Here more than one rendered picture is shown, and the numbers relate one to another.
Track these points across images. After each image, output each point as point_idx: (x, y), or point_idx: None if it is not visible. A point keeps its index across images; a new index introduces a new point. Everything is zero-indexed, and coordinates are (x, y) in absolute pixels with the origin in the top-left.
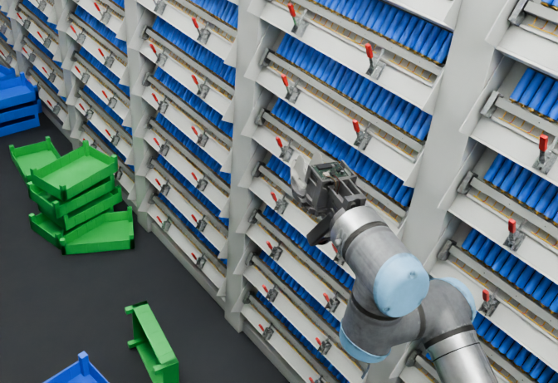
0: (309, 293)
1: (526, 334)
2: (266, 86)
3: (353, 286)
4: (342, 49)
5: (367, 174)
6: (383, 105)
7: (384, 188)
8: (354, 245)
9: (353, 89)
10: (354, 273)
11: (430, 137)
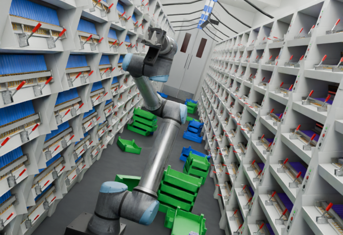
0: None
1: (72, 82)
2: (6, 47)
3: (170, 57)
4: None
5: (34, 68)
6: (47, 16)
7: (41, 68)
8: (173, 42)
9: (38, 15)
10: (172, 51)
11: (73, 19)
